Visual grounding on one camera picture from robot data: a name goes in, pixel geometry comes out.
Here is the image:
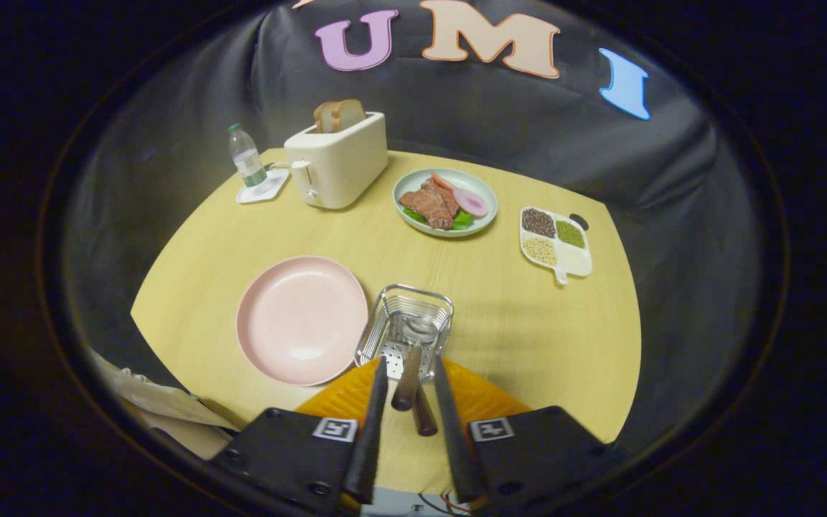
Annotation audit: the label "metal wire basket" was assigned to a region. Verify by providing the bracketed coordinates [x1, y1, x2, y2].
[354, 284, 455, 383]

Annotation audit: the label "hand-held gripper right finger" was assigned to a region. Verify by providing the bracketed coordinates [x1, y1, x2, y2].
[431, 355, 626, 514]

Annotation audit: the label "white square coaster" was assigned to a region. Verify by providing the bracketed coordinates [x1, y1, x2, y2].
[235, 169, 291, 205]

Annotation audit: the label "beige cloth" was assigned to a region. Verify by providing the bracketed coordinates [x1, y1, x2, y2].
[87, 348, 238, 460]

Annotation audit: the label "wooden handled metal fork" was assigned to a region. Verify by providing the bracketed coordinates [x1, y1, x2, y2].
[413, 384, 439, 437]

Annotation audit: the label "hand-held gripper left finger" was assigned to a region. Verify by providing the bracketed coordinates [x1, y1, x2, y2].
[211, 355, 391, 514]

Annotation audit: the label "wooden handled metal spoon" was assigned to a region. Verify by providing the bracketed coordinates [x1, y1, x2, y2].
[391, 316, 441, 411]

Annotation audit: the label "pink round plate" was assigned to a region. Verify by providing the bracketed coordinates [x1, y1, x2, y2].
[235, 256, 370, 387]

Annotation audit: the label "clear plastic water bottle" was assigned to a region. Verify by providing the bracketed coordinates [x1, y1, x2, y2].
[228, 123, 268, 189]

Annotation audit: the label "brown meat slices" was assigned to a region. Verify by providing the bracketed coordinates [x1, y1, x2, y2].
[398, 180, 461, 230]

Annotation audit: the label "pink ham slice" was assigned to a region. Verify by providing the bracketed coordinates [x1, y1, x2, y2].
[452, 188, 490, 218]

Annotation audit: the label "white divided grain dish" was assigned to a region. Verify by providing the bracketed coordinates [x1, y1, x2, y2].
[519, 206, 594, 286]

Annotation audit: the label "cream white toaster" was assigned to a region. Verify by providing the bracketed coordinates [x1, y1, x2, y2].
[284, 111, 389, 210]

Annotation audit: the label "pale green food plate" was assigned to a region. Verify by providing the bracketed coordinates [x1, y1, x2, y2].
[393, 168, 499, 238]

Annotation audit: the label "green lettuce leaf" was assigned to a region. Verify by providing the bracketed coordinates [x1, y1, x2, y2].
[403, 207, 475, 231]

